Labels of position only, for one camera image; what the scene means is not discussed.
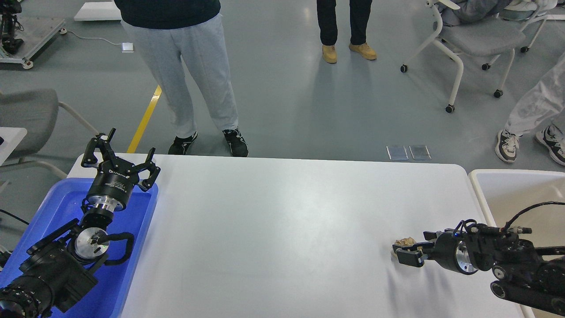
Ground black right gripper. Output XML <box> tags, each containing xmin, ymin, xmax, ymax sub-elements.
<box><xmin>393</xmin><ymin>231</ymin><xmax>478</xmax><ymax>275</ymax></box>

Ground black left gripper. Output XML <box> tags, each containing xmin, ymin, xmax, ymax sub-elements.
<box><xmin>81</xmin><ymin>129</ymin><xmax>161</xmax><ymax>212</ymax></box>

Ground brown paper ball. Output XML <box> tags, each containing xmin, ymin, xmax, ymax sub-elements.
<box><xmin>391</xmin><ymin>237</ymin><xmax>417</xmax><ymax>258</ymax></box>

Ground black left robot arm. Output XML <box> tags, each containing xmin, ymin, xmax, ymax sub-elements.
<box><xmin>1</xmin><ymin>129</ymin><xmax>161</xmax><ymax>318</ymax></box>

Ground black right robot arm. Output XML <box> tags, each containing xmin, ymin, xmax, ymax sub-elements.
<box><xmin>392</xmin><ymin>203</ymin><xmax>565</xmax><ymax>316</ymax></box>

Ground right floor outlet plate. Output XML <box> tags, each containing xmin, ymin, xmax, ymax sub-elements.
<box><xmin>409</xmin><ymin>145</ymin><xmax>432</xmax><ymax>160</ymax></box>

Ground floor outlet plate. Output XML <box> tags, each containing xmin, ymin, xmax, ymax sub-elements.
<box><xmin>387</xmin><ymin>145</ymin><xmax>408</xmax><ymax>161</ymax></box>
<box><xmin>409</xmin><ymin>145</ymin><xmax>432</xmax><ymax>160</ymax></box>

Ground left floor outlet plate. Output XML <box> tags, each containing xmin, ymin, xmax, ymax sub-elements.
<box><xmin>387</xmin><ymin>145</ymin><xmax>408</xmax><ymax>161</ymax></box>

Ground white plastic bin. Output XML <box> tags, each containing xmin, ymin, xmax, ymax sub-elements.
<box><xmin>468</xmin><ymin>169</ymin><xmax>565</xmax><ymax>318</ymax></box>

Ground grey chair at left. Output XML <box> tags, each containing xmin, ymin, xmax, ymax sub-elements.
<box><xmin>0</xmin><ymin>89</ymin><xmax>100</xmax><ymax>179</ymax></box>

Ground white floor power box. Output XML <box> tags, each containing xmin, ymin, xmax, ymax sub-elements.
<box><xmin>121</xmin><ymin>42</ymin><xmax>135</xmax><ymax>53</ymax></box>

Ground white side table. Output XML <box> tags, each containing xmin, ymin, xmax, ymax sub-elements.
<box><xmin>0</xmin><ymin>126</ymin><xmax>27</xmax><ymax>165</ymax></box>

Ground blue plastic bin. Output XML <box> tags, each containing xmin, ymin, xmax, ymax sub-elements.
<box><xmin>0</xmin><ymin>178</ymin><xmax>159</xmax><ymax>318</ymax></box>

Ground person in grey sweatpants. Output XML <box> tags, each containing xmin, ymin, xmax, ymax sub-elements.
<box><xmin>115</xmin><ymin>0</ymin><xmax>249</xmax><ymax>157</ymax></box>

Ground white flat floor board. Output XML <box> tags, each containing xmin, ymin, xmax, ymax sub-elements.
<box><xmin>73</xmin><ymin>0</ymin><xmax>121</xmax><ymax>21</ymax></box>

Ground metal wheeled cart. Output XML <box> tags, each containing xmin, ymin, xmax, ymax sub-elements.
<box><xmin>0</xmin><ymin>0</ymin><xmax>67</xmax><ymax>70</ymax></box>

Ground person in white trousers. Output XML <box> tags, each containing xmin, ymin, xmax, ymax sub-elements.
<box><xmin>495</xmin><ymin>55</ymin><xmax>565</xmax><ymax>165</ymax></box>

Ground grey white wheeled chair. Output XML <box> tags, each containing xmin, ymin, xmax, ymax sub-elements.
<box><xmin>400</xmin><ymin>0</ymin><xmax>565</xmax><ymax>114</ymax></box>

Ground person in tan boots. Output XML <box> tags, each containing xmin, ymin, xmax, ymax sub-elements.
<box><xmin>316</xmin><ymin>0</ymin><xmax>378</xmax><ymax>64</ymax></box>

